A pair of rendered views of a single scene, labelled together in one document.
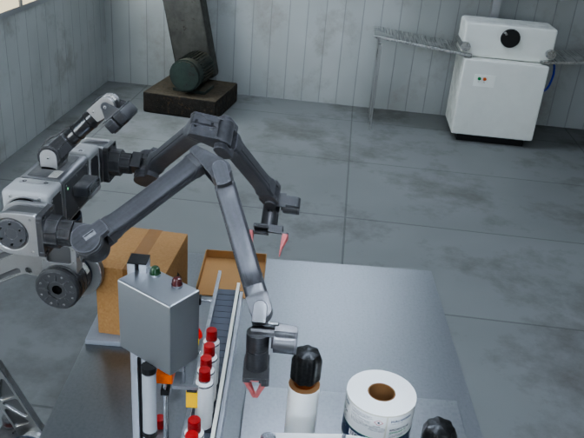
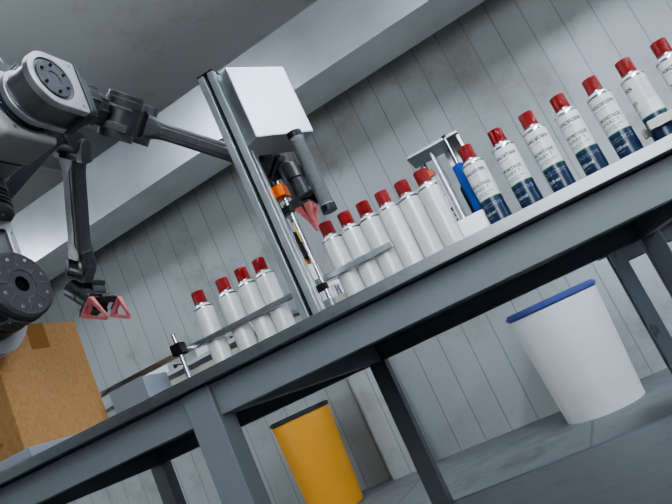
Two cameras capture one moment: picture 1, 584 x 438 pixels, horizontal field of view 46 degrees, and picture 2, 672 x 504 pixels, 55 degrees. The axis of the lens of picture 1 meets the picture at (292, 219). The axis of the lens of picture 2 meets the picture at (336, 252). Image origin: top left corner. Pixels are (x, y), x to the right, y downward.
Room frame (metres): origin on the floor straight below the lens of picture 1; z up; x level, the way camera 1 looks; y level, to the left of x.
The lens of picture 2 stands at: (0.93, 1.68, 0.69)
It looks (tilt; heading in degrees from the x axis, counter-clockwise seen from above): 12 degrees up; 286
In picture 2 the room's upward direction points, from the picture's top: 25 degrees counter-clockwise
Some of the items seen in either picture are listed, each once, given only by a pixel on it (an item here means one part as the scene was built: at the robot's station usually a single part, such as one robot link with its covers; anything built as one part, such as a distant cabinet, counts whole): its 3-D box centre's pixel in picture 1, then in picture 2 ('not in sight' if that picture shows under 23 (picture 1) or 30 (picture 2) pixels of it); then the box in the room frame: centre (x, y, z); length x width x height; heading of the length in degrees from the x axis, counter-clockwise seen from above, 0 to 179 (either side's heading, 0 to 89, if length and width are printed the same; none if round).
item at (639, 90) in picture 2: not in sight; (645, 101); (0.59, 0.19, 0.98); 0.05 x 0.05 x 0.20
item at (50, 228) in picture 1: (58, 231); (83, 104); (1.59, 0.60, 1.45); 0.09 x 0.08 x 0.12; 177
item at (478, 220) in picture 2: not in sight; (457, 194); (1.03, 0.11, 1.01); 0.14 x 0.13 x 0.26; 1
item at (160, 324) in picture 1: (159, 318); (261, 112); (1.34, 0.29, 1.38); 0.17 x 0.10 x 0.19; 56
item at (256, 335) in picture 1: (260, 340); (291, 173); (1.41, 0.05, 1.29); 0.07 x 0.06 x 0.07; 88
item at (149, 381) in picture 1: (149, 401); (311, 171); (1.29, 0.30, 1.18); 0.04 x 0.04 x 0.21
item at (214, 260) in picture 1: (233, 273); not in sight; (2.45, 0.22, 0.85); 0.30 x 0.26 x 0.04; 1
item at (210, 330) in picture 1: (210, 356); (211, 328); (1.73, 0.21, 0.98); 0.05 x 0.05 x 0.20
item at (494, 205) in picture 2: not in sight; (484, 185); (0.96, 0.20, 0.98); 0.05 x 0.05 x 0.20
